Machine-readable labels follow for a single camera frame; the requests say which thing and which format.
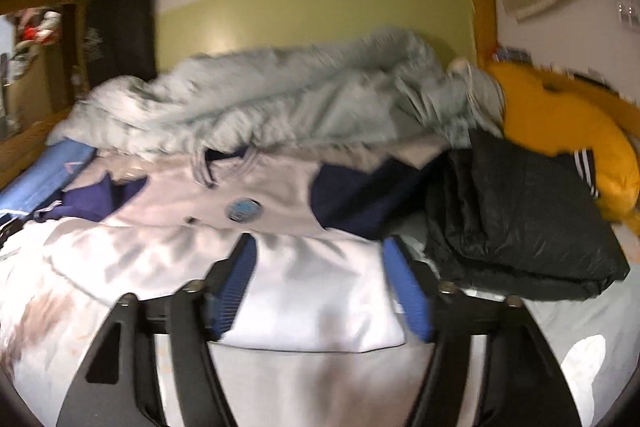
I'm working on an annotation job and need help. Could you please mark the white navy striped track jacket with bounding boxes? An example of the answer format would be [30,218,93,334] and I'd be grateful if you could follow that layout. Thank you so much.
[1,173,433,426]

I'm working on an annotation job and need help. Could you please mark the black puffer jacket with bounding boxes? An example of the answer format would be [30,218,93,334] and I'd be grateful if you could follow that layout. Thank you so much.
[420,130,630,301]

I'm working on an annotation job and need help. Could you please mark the pale pink buttoned coat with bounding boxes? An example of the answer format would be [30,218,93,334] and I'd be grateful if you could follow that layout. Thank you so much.
[62,134,448,236]

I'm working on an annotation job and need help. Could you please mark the white bed sheet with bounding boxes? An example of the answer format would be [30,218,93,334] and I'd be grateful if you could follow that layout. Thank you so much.
[525,225,639,426]

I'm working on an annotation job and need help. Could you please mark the blue jeans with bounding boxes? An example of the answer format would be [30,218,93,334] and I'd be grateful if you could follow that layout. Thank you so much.
[1,140,96,223]

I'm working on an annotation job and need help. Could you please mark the yellow pillow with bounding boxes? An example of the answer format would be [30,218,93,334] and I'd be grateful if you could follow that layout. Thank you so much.
[487,62,639,233]

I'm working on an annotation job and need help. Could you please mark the grey fluffy blanket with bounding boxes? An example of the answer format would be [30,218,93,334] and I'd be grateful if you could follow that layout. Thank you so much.
[48,28,504,156]

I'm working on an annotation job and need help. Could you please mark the dark wooden cabinet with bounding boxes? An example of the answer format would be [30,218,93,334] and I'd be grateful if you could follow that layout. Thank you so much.
[82,0,156,88]

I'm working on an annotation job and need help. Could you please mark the wall power socket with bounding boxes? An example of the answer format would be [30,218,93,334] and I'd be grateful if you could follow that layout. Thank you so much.
[617,0,639,30]

